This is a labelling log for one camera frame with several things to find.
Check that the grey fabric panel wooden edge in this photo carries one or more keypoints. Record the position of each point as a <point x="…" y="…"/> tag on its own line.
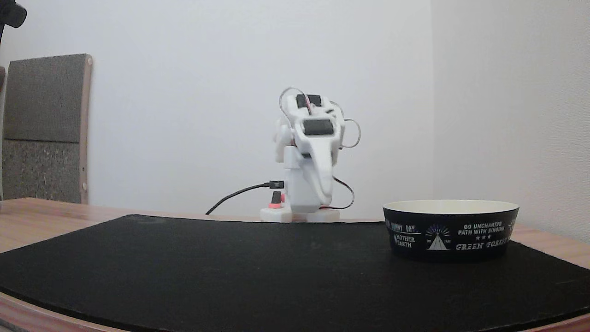
<point x="44" y="129"/>

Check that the dark printed paper bowl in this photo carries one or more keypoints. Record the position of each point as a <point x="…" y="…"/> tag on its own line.
<point x="449" y="235"/>

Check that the black clamp with orange tip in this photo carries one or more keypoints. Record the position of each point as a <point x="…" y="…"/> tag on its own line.
<point x="276" y="199"/>

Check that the black camera device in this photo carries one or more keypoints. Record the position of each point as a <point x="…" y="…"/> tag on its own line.
<point x="13" y="14"/>

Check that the black desk mat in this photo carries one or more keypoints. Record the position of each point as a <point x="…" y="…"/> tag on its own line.
<point x="230" y="272"/>

